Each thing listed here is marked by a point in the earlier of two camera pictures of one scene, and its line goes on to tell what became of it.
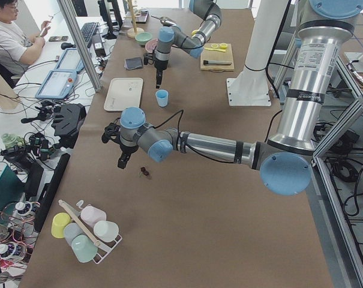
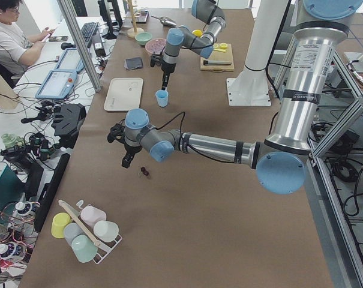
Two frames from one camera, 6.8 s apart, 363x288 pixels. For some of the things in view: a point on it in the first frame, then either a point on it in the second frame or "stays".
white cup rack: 104,248 stays
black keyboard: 88,29 stays
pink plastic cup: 92,215 stays
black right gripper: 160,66 to 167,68
